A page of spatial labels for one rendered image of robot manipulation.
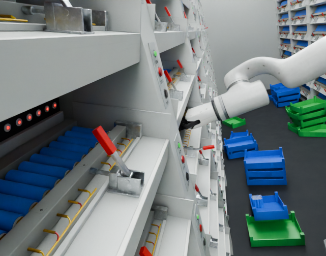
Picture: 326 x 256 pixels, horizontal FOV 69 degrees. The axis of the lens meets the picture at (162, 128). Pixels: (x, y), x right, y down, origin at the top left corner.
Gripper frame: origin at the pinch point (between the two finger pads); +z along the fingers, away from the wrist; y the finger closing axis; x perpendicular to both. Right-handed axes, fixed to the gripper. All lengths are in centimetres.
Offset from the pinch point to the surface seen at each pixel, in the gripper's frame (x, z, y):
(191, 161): 7.8, -4.2, 14.9
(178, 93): -12.3, -8.8, 12.2
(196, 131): 7.8, -4.2, -8.7
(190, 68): -13.4, -8.8, -31.1
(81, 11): -30, -14, 56
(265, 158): 90, -26, -112
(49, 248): -13, -4, 65
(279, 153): 91, -37, -115
